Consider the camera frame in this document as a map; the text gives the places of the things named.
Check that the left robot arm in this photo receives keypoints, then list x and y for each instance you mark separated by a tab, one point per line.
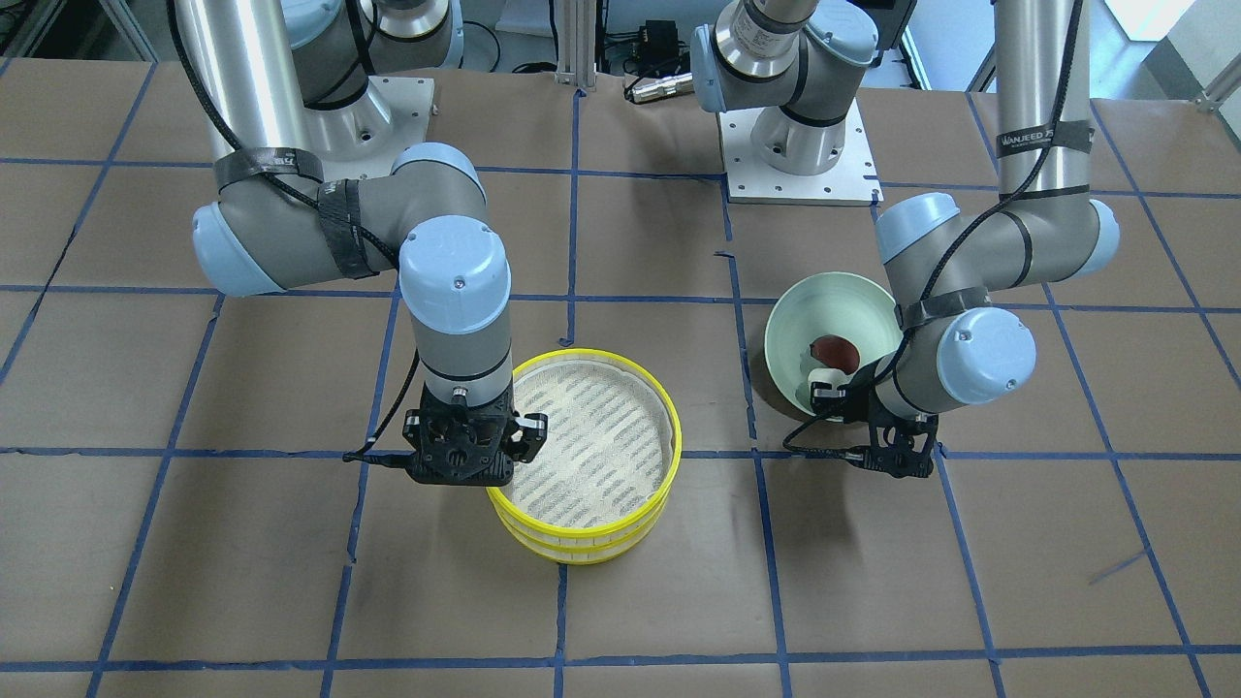
799	64

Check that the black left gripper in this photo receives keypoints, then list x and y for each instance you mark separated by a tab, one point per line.
857	399

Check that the yellow top steamer layer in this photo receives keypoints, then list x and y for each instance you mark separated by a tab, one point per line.
613	444

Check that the aluminium frame post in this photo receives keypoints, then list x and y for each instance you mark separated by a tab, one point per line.
576	35

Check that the silver cylindrical connector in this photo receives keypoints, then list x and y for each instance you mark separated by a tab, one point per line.
647	90

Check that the yellow bottom steamer layer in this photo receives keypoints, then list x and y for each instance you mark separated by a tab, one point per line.
581	551

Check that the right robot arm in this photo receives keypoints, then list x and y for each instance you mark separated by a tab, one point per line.
316	183

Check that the mint green plate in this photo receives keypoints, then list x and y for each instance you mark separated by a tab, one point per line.
829	324

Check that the white bun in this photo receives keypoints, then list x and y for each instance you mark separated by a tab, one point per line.
826	387

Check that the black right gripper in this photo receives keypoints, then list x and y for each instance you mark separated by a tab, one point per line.
529	435

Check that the brown bun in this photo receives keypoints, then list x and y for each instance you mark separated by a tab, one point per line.
836	352

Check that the black power adapter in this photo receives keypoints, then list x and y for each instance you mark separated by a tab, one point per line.
657	42

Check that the yellow steamer layer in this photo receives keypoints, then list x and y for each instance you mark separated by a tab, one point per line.
581	551
613	444

